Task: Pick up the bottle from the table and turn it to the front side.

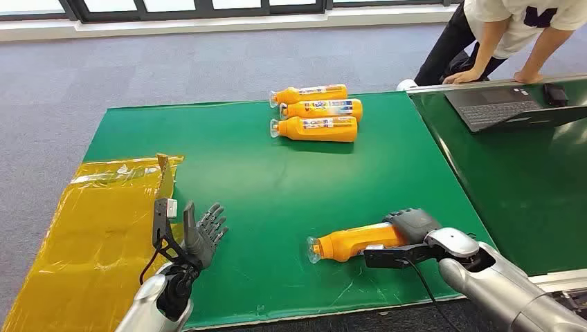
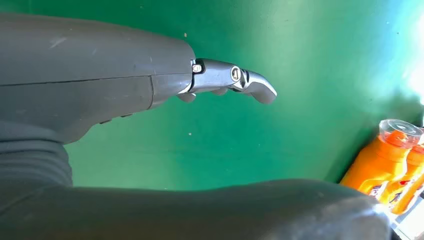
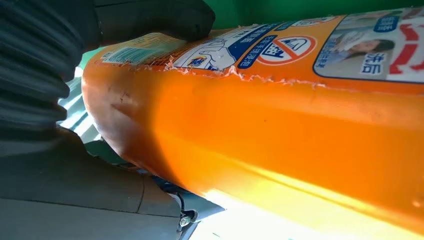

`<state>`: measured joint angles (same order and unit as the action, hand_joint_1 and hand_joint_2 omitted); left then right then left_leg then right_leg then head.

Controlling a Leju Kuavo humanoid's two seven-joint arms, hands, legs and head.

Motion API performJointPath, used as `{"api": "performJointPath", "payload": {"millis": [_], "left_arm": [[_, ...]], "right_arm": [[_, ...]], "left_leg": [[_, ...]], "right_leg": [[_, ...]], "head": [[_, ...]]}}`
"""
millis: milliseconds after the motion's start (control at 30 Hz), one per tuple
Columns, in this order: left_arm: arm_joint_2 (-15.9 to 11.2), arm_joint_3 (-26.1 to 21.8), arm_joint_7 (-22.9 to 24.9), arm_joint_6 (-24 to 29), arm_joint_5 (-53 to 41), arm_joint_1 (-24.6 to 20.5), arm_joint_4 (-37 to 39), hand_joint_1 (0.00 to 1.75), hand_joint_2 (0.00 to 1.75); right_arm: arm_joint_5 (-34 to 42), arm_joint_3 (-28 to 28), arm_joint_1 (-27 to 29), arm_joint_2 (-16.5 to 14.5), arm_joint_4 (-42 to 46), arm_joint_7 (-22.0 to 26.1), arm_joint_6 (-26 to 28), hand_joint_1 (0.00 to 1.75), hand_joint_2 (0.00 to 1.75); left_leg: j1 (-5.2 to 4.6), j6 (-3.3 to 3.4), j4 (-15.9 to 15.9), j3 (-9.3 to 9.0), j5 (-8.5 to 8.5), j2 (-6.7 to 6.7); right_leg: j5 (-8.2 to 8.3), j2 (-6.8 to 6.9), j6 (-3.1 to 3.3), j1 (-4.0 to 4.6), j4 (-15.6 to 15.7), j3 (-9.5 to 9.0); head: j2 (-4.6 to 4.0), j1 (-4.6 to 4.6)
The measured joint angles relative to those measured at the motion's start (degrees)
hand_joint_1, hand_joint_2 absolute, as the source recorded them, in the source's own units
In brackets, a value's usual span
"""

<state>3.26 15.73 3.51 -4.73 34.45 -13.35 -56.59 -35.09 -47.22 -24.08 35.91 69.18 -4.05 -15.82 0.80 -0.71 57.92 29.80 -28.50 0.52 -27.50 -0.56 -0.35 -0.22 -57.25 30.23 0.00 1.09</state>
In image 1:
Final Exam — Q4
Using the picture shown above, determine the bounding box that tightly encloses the dark window frame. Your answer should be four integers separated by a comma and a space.
0, 0, 464, 24

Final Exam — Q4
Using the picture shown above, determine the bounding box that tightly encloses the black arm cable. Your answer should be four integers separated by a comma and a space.
399, 257, 460, 332
138, 238, 165, 286

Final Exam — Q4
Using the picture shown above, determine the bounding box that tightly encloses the wrist camera black bracket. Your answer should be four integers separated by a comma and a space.
363, 243, 446, 270
152, 198, 203, 272

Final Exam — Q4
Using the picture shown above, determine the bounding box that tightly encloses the green conveyor belt table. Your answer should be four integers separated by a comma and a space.
407, 73, 587, 295

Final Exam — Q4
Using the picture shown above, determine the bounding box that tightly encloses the orange bottle clear cap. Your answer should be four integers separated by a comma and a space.
306, 222, 410, 266

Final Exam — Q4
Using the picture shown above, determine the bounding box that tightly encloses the person's left hand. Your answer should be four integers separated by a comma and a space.
513, 71, 545, 85

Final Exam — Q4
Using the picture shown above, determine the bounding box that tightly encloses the green table mat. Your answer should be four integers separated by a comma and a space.
84, 91, 498, 330

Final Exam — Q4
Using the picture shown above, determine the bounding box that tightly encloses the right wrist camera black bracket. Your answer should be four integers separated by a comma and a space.
363, 243, 446, 270

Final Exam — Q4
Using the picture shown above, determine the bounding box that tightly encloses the person's right hand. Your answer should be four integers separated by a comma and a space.
442, 68, 483, 86

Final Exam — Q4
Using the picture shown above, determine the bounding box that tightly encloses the orange bottle slim label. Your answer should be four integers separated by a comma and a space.
269, 84, 348, 109

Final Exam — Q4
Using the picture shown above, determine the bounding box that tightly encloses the person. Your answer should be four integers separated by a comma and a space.
396, 0, 587, 91

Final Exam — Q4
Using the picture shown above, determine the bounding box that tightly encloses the orange bottle large body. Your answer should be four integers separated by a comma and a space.
269, 116, 359, 143

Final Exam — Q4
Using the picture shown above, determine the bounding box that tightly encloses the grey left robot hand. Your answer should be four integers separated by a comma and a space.
182, 201, 229, 271

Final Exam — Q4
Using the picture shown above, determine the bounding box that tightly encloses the dark grey laptop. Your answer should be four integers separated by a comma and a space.
444, 86, 587, 134

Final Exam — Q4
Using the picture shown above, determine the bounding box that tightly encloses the black conveyor side bracket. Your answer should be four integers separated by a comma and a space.
550, 288, 587, 318

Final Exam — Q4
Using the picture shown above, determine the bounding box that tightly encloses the yellow plastic sheet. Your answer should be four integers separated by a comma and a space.
2, 154, 186, 332

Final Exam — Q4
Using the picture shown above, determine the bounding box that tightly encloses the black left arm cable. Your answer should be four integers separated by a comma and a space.
138, 238, 165, 286

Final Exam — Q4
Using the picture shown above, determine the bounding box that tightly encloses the orange bottle blue label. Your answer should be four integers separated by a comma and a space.
279, 98, 363, 122

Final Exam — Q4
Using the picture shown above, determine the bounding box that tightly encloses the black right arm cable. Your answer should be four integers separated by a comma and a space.
399, 257, 460, 332

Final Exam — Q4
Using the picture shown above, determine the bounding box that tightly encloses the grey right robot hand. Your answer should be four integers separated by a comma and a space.
384, 208, 442, 245

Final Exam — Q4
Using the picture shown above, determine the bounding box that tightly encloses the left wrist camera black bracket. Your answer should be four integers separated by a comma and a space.
152, 198, 203, 272

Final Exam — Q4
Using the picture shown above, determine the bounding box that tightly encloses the small black device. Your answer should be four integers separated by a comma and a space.
543, 83, 570, 108

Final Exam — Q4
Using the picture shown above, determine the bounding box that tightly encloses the brown cardboard piece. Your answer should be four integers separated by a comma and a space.
156, 153, 176, 201

